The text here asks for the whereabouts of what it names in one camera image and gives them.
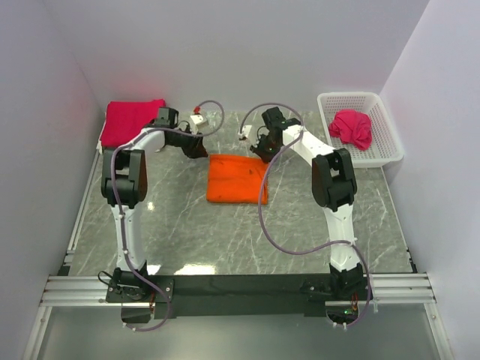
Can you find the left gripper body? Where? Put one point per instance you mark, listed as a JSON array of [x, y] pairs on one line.
[[196, 146]]

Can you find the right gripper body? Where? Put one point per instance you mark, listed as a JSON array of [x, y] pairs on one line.
[[263, 148]]

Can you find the orange t shirt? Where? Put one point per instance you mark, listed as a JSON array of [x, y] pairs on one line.
[[235, 179]]

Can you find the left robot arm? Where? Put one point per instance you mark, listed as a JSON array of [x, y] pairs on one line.
[[124, 185]]

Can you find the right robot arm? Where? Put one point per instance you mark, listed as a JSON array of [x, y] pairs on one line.
[[333, 185]]

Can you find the folded crimson t shirt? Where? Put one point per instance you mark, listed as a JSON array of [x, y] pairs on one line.
[[124, 120]]

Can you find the crumpled crimson t shirt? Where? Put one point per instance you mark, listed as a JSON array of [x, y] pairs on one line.
[[352, 127]]

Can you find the white plastic basket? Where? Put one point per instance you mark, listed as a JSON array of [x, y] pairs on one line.
[[386, 145]]

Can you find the black base beam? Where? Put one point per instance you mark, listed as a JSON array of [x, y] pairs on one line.
[[229, 295]]

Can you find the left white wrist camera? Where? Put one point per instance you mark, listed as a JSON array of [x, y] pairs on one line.
[[198, 123]]

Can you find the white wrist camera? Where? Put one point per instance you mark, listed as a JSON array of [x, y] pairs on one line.
[[198, 123], [245, 133]]

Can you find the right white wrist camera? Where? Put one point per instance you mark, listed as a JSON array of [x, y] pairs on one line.
[[245, 133]]

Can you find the aluminium rail frame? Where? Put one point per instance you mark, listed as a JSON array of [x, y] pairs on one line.
[[388, 289]]

